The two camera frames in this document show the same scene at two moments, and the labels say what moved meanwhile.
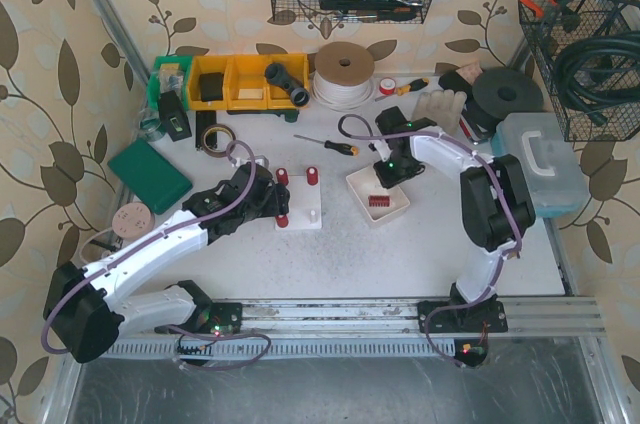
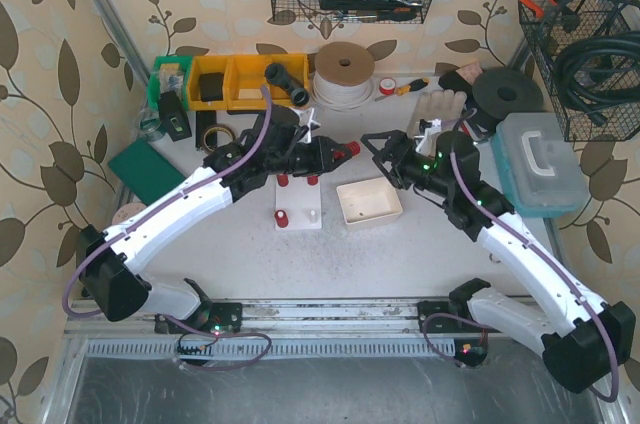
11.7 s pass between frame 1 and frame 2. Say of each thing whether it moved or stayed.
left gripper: moved
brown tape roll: stayed
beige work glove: stayed
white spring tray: moved
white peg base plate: stayed
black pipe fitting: stayed
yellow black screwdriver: stayed
